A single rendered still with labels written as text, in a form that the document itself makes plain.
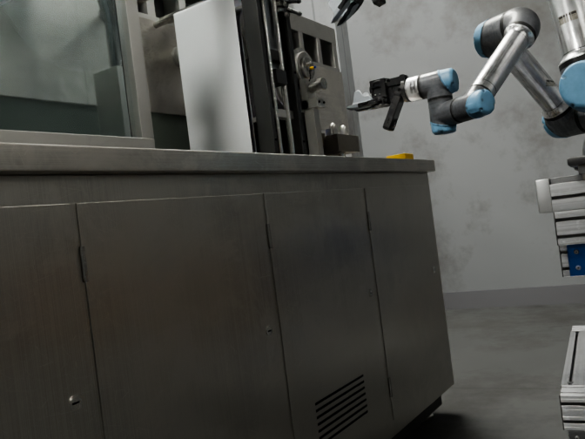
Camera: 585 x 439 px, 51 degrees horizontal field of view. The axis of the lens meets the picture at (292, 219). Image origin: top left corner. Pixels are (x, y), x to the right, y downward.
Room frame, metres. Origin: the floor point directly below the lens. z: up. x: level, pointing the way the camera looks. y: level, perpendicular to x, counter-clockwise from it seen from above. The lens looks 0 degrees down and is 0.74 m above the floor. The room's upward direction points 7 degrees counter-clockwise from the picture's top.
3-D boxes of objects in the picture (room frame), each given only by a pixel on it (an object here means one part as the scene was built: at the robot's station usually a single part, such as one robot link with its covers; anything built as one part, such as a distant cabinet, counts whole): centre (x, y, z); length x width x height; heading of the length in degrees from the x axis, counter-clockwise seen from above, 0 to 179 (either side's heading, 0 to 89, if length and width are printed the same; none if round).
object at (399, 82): (1.98, -0.36, 1.12); 0.12 x 0.08 x 0.09; 56
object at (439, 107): (1.88, -0.50, 1.01); 0.11 x 0.08 x 0.11; 29
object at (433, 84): (1.89, -0.50, 1.11); 0.11 x 0.08 x 0.09; 56
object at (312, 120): (2.03, -0.12, 1.05); 0.06 x 0.05 x 0.31; 56
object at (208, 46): (1.89, 0.21, 1.17); 0.34 x 0.05 x 0.54; 56
